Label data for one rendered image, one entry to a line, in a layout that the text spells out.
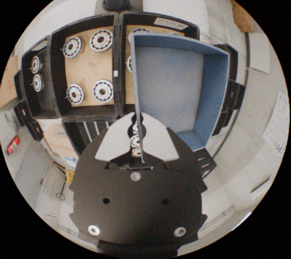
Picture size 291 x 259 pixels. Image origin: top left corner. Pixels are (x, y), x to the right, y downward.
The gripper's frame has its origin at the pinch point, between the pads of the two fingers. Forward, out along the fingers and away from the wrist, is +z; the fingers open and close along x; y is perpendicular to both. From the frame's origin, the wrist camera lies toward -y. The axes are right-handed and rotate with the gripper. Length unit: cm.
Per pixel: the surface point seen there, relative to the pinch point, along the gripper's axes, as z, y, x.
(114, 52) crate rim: 19.1, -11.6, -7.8
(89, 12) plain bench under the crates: 40, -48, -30
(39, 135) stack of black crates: 55, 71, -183
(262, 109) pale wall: 60, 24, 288
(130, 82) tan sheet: 29.4, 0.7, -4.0
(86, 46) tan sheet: 27.8, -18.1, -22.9
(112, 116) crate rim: 18.8, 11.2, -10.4
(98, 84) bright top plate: 25.3, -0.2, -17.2
